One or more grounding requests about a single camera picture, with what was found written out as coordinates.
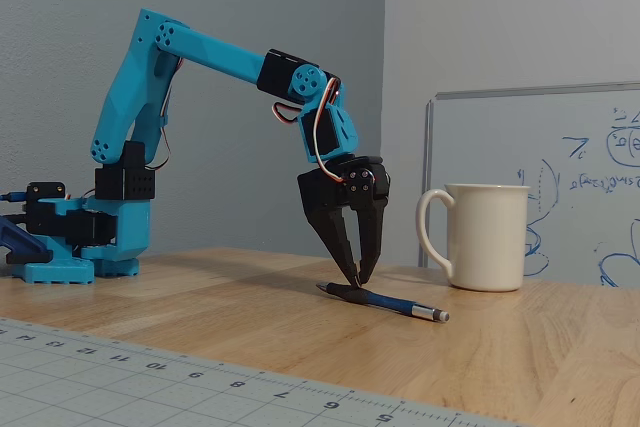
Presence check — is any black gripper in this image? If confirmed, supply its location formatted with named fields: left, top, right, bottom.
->
left=297, top=153, right=391, bottom=290

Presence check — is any blue and black pen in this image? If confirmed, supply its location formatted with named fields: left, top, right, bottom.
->
left=315, top=281, right=451, bottom=324

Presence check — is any blue robot arm with base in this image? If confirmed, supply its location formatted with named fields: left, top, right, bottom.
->
left=10, top=8, right=360, bottom=285

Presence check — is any cream ceramic mug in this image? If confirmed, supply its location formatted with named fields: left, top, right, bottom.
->
left=415, top=183, right=531, bottom=293

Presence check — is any whiteboard with blue writing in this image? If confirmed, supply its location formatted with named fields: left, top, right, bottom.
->
left=418, top=80, right=640, bottom=289

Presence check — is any grey gridded cutting mat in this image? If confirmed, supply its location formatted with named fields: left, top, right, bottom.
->
left=0, top=317, right=526, bottom=427

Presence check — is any black controller board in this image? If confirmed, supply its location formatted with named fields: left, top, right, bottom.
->
left=25, top=181, right=67, bottom=213

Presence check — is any dark blue table clamp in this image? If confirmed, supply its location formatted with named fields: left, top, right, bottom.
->
left=0, top=214, right=53, bottom=268

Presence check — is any wrist servo wire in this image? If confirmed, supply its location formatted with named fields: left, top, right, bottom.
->
left=271, top=76, right=347, bottom=185

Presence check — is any upper arm servo wire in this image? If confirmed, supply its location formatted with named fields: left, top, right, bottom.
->
left=143, top=57, right=175, bottom=172

